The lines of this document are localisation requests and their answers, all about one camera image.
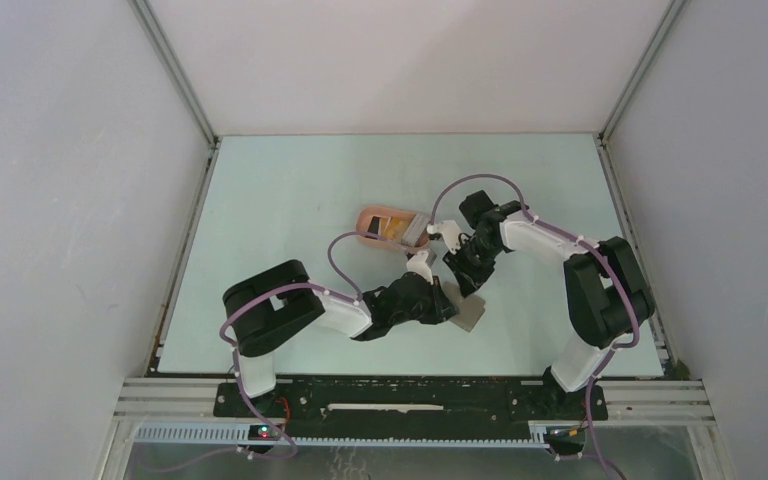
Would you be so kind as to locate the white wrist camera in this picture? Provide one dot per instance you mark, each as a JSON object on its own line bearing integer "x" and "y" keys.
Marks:
{"x": 421, "y": 263}
{"x": 449, "y": 232}

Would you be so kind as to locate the yellow card in tray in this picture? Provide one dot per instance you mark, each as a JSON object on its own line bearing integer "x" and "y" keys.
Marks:
{"x": 396, "y": 229}

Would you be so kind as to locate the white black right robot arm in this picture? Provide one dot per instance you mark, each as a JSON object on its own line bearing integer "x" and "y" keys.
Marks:
{"x": 607, "y": 296}

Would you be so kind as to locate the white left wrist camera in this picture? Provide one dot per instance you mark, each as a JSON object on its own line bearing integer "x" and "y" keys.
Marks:
{"x": 421, "y": 263}

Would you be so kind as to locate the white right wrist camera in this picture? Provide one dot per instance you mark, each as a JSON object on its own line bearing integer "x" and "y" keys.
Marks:
{"x": 449, "y": 232}

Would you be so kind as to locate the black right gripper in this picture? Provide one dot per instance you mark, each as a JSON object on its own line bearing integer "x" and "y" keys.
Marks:
{"x": 468, "y": 279}

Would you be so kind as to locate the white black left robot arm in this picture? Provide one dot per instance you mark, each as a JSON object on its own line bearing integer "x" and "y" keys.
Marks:
{"x": 265, "y": 311}

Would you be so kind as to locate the taupe leather card holder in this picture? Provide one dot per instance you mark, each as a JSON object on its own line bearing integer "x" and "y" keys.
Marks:
{"x": 470, "y": 309}

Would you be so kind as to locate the black card in tray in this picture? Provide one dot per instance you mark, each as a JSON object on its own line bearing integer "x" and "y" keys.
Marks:
{"x": 374, "y": 226}

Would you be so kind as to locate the peach plastic card tray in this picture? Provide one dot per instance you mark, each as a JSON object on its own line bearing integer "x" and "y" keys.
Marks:
{"x": 386, "y": 213}

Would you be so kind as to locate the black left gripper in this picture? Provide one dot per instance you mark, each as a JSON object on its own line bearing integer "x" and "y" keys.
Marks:
{"x": 441, "y": 308}

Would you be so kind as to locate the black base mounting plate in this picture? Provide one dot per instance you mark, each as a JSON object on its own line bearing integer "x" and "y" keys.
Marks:
{"x": 446, "y": 408}

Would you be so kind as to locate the stack of credit cards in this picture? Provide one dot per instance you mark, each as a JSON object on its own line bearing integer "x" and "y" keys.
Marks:
{"x": 415, "y": 230}

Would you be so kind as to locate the white cable duct strip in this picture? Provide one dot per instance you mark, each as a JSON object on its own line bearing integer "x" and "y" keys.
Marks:
{"x": 238, "y": 435}

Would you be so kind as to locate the aluminium frame rail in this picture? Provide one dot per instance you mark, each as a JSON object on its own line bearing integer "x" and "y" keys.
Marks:
{"x": 167, "y": 399}

